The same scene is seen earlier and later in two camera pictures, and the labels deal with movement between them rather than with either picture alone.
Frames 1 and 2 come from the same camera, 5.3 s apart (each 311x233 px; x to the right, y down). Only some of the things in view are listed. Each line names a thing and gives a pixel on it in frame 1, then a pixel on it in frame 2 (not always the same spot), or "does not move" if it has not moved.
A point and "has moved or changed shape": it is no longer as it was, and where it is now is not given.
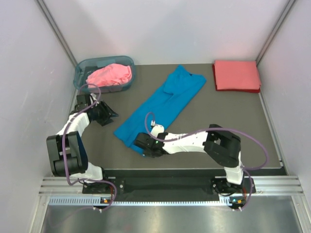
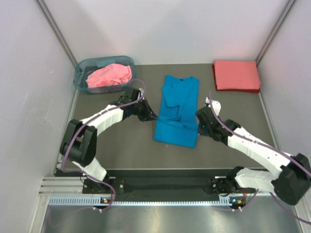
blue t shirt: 161,107 has moved or changed shape
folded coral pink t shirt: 236,74 does not move
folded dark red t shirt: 252,91 does not move
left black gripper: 108,113 → 146,116
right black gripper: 147,153 → 201,131
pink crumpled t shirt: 112,74 does not move
